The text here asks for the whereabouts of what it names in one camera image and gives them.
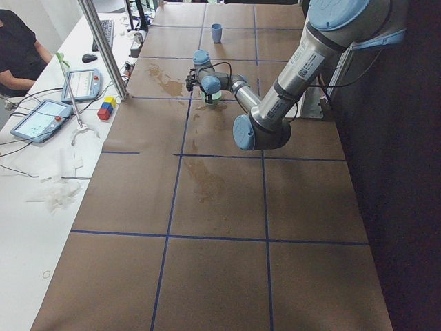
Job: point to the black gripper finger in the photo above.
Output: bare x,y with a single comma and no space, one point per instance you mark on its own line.
208,99

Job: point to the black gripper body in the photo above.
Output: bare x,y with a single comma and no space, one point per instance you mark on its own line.
207,97

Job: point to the mint green bowl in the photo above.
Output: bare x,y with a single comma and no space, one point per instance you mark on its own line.
216,99

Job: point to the blue plastic cup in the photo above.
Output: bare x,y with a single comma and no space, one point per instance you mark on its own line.
216,31

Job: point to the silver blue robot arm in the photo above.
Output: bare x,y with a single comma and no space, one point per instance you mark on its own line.
331,28

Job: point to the steel cup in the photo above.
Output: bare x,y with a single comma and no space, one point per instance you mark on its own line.
138,37

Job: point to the red blue yellow blocks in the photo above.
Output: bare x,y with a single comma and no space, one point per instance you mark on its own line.
107,107

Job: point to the black keyboard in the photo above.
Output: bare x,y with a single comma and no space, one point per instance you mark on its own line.
107,27

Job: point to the upper teach pendant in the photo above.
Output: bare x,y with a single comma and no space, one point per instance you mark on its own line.
85,84

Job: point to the teach pendant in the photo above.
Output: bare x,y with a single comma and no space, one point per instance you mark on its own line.
43,121
85,84

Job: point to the black computer mouse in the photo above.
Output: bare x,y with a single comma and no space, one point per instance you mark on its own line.
87,58

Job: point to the reacher grabber stick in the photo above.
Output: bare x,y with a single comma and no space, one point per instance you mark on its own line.
82,127

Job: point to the lower teach pendant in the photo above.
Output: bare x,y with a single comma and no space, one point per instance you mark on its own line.
43,121

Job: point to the crumpled white tissues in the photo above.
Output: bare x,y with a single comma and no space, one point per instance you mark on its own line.
57,184

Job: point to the person in black shirt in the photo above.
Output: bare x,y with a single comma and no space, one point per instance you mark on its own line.
23,57

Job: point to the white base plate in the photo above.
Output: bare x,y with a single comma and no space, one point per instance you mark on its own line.
310,107

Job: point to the aluminium frame post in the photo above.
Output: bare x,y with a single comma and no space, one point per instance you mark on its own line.
93,21

